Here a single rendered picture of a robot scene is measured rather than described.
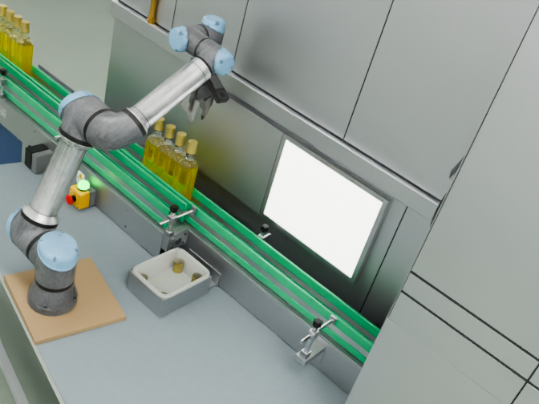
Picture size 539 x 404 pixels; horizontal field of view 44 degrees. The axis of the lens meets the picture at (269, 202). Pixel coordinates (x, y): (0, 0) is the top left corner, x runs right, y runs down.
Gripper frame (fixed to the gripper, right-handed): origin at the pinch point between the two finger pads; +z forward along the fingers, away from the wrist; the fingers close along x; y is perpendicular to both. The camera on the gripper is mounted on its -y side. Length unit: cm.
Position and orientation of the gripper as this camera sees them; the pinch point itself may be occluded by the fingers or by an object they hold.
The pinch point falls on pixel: (197, 119)
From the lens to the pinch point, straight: 230.1
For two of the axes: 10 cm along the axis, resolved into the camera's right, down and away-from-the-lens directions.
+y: -7.1, -5.4, 4.6
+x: -6.6, 2.7, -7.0
